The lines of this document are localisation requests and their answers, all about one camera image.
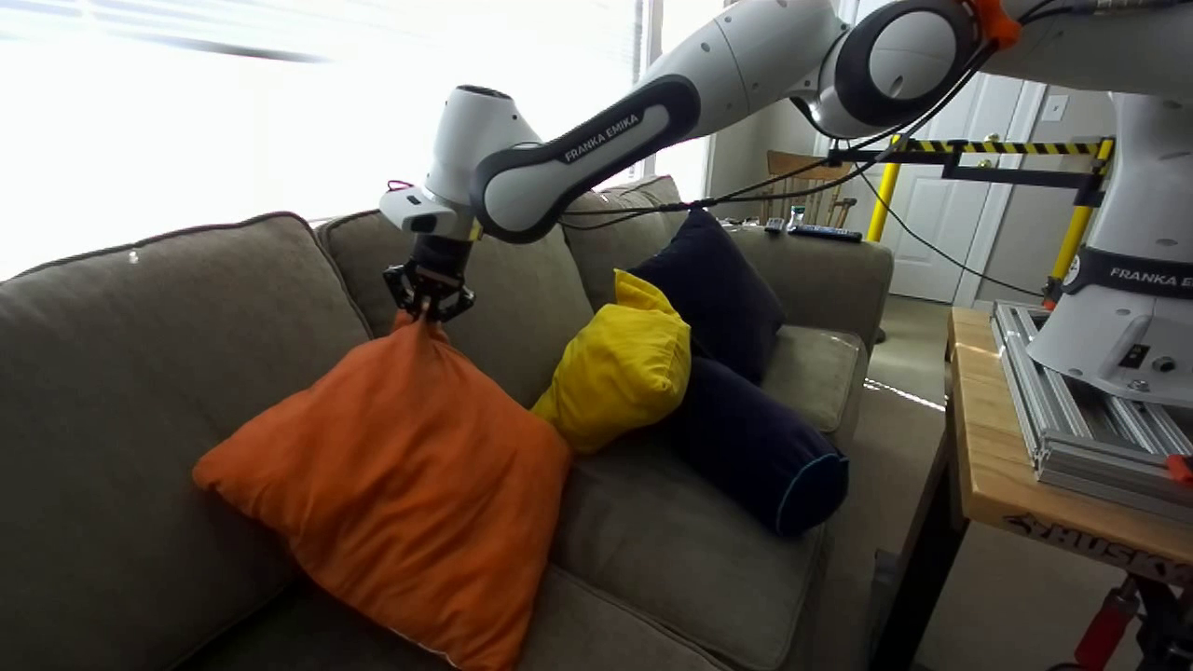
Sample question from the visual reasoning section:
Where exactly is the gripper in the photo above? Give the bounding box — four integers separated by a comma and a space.
383, 234, 477, 325

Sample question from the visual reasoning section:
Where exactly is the orange pillow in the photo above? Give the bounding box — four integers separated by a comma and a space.
192, 311, 573, 671

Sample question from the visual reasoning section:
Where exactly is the yellow pillow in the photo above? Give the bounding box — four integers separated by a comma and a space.
530, 268, 693, 456

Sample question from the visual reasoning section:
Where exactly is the navy square pillow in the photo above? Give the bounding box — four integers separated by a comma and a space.
628, 206, 787, 384

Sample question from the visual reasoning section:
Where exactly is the navy bolster pillow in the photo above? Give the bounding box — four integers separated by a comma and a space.
660, 356, 851, 539

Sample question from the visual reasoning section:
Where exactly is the window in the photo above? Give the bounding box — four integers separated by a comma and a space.
0, 0, 728, 282

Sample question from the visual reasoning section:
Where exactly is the grey-brown sofa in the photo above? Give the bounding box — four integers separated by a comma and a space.
0, 174, 896, 671

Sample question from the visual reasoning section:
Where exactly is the wooden chair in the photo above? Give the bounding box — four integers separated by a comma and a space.
758, 150, 859, 230

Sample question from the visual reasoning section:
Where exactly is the white door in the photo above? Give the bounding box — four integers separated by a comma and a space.
879, 73, 1028, 305

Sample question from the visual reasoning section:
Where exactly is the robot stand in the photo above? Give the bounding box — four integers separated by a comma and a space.
870, 299, 1193, 671

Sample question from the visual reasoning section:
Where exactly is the yellow black striped frame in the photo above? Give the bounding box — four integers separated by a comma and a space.
828, 134, 1118, 310

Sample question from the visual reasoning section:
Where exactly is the red-handled clamp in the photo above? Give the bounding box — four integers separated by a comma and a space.
1070, 576, 1145, 671

